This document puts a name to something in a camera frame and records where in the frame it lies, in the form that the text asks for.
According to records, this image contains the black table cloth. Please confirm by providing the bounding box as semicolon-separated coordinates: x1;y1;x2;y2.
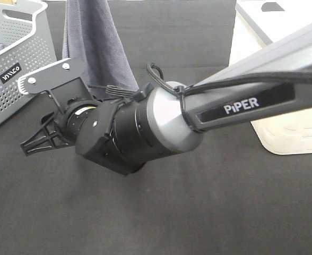
0;1;312;254

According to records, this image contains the white lidded storage box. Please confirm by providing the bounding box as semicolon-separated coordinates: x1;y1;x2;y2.
229;1;312;155

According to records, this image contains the grey perforated plastic basket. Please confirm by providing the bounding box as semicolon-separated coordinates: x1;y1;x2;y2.
0;1;56;124

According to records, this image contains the blue-grey microfibre towel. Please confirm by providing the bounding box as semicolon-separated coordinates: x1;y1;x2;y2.
62;1;139;99

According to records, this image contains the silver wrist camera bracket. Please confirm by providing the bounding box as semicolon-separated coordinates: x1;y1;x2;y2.
17;58;93;113

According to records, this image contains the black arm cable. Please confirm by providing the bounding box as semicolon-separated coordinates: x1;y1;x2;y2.
88;62;312;133

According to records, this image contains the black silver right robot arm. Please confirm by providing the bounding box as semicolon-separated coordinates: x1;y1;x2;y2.
18;23;312;175

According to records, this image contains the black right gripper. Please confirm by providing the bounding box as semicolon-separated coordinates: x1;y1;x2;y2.
20;98;100;156

